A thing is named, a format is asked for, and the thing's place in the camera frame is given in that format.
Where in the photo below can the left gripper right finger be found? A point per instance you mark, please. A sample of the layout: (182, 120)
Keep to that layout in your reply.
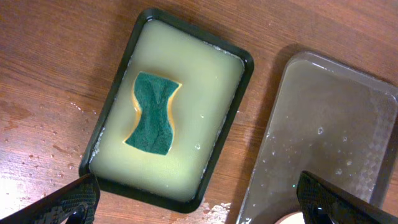
(322, 202)

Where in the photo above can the brown serving tray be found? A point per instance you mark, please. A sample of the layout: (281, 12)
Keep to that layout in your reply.
(331, 120)

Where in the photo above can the black soapy water tray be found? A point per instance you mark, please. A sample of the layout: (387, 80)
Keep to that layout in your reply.
(214, 75)

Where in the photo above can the yellow green sponge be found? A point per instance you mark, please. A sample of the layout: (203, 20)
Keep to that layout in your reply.
(152, 97)

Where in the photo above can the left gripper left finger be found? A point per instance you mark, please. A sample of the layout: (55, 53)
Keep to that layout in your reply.
(74, 203)

